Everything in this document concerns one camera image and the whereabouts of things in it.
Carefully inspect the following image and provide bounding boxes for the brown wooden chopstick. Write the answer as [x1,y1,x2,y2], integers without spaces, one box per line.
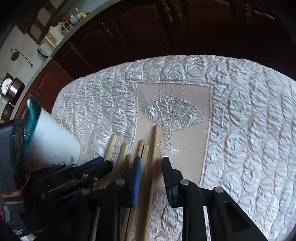
[140,125,159,240]
[120,144,149,240]
[137,139,145,158]

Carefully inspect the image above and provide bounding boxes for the light bamboo chopstick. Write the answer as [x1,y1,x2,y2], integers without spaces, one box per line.
[117,143,130,172]
[104,134,118,161]

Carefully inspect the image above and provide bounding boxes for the floral utensil holder teal rim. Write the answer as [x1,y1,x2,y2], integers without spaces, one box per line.
[24,98,80,170]

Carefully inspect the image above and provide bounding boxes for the white quilted table cloth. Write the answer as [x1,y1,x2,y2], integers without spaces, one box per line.
[52,55,295,240]

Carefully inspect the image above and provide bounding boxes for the rice cooker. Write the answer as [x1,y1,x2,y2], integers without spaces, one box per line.
[0,73,25,105]

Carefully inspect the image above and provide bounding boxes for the white electric kettle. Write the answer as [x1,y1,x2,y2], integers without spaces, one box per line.
[37,42,54,61]

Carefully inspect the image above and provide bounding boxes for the cream microwave oven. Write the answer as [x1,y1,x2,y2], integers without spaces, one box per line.
[44,31,60,49]

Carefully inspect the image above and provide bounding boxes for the yellow oil bottle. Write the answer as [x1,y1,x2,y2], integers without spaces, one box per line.
[75,8,87,20]

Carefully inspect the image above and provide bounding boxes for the dark wooden base cabinets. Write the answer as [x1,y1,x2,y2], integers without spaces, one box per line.
[11,1,295,118]

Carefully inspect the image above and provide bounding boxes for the wooden wall cabinet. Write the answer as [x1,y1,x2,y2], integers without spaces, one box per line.
[16,0,78,44]

